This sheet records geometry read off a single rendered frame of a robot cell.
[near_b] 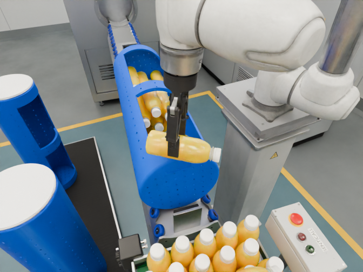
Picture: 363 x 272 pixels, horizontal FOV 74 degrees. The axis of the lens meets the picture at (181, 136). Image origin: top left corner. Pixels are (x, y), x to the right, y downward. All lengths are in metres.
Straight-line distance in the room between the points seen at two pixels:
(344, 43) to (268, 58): 0.60
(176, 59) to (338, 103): 0.70
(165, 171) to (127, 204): 1.39
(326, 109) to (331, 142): 1.93
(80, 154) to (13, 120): 0.84
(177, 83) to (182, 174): 0.36
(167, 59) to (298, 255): 0.61
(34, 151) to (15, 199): 0.83
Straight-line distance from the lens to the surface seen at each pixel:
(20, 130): 1.74
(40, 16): 5.69
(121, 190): 2.20
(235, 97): 1.28
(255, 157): 1.24
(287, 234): 0.80
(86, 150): 2.40
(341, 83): 1.02
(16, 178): 1.11
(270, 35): 0.35
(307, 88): 1.04
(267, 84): 1.10
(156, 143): 0.65
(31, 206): 1.00
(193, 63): 0.50
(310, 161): 2.65
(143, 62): 1.48
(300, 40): 0.36
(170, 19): 0.46
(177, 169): 0.77
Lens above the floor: 1.77
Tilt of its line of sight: 43 degrees down
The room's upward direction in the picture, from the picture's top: straight up
